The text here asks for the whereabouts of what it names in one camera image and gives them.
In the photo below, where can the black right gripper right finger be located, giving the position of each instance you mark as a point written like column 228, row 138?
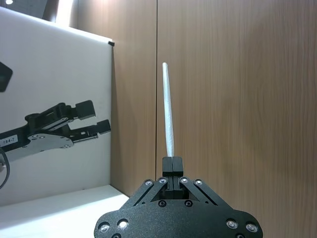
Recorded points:
column 178, row 171

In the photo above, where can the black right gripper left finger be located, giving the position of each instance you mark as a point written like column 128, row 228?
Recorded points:
column 167, row 171

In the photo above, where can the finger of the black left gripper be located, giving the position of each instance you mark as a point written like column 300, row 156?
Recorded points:
column 103, row 127

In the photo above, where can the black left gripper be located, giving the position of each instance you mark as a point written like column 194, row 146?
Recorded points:
column 17, row 146

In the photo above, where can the white paper-wrapped straw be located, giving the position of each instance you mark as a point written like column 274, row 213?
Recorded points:
column 168, row 114

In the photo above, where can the small black clip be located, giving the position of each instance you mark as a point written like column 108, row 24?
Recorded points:
column 111, row 43

